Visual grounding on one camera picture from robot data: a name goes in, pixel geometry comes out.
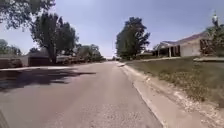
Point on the row of distant trees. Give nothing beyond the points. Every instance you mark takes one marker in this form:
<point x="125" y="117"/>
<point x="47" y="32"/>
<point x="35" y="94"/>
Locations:
<point x="88" y="53"/>

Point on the tall dark roadside tree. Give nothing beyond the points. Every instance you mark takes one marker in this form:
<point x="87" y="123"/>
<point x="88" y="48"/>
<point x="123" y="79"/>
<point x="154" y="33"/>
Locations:
<point x="131" y="38"/>

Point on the grey asphalt road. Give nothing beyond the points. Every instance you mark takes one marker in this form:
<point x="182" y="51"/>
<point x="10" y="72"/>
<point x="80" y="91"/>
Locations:
<point x="83" y="96"/>

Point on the dark bushy tree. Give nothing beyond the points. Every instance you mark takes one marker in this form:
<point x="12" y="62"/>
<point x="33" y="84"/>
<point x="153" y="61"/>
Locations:
<point x="68" y="38"/>

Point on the concrete kerb and gutter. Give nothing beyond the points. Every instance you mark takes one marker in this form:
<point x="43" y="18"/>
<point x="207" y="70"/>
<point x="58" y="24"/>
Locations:
<point x="156" y="96"/>

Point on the tall tree with trunk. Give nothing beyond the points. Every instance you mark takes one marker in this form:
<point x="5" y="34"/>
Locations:
<point x="48" y="30"/>

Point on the dark wooden fence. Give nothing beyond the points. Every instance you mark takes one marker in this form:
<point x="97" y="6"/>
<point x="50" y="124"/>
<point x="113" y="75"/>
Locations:
<point x="38" y="61"/>

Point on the dry grass verge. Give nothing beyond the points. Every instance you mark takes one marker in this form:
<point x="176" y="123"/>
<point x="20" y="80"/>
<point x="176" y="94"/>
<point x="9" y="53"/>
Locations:
<point x="186" y="75"/>

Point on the house with porch and garage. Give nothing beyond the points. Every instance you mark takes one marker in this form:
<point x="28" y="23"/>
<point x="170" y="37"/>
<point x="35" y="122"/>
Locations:
<point x="188" y="48"/>

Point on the pale pavement across road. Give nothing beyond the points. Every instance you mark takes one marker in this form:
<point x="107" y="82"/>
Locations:
<point x="30" y="68"/>

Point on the low tree behind fence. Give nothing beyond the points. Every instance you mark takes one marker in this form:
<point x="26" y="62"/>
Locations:
<point x="8" y="48"/>

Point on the tree beside house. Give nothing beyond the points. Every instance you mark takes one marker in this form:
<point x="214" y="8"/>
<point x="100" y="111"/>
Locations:
<point x="215" y="38"/>

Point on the overhanging tree branches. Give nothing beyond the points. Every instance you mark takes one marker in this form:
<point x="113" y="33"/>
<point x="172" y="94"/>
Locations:
<point x="20" y="10"/>

